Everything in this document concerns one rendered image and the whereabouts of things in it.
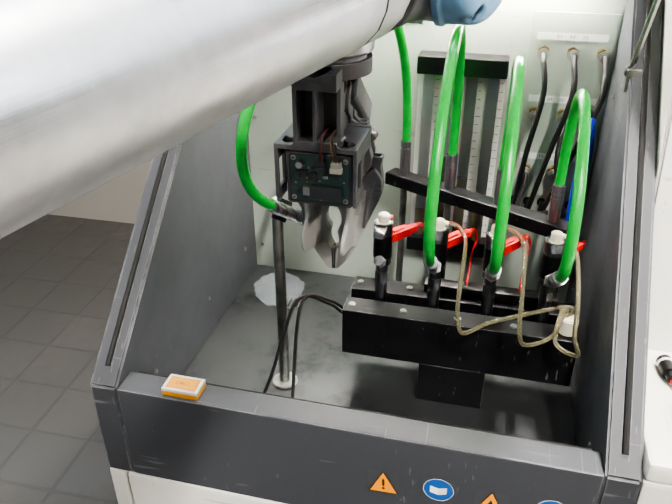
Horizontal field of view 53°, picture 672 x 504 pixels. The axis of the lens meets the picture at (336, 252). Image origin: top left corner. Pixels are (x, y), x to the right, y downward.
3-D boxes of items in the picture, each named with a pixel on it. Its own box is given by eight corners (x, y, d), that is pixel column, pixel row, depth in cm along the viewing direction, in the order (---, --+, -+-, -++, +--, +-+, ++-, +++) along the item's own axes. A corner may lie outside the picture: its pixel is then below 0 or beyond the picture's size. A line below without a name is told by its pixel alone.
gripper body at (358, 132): (273, 207, 58) (265, 67, 52) (301, 169, 65) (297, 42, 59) (359, 216, 56) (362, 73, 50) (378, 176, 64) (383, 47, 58)
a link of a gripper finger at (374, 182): (331, 225, 64) (330, 140, 60) (335, 217, 66) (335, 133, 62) (379, 231, 63) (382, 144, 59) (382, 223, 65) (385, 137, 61)
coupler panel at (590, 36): (507, 199, 117) (533, 14, 102) (507, 191, 120) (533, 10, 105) (585, 207, 115) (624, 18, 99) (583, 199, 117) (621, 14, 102)
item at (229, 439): (133, 473, 98) (115, 389, 90) (148, 451, 101) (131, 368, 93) (579, 565, 85) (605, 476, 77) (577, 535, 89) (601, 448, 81)
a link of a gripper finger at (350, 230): (322, 291, 63) (321, 203, 59) (337, 260, 68) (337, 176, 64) (354, 295, 63) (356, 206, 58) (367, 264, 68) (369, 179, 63)
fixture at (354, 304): (341, 386, 108) (341, 308, 100) (354, 348, 116) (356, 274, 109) (561, 422, 101) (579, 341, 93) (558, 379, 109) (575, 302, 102)
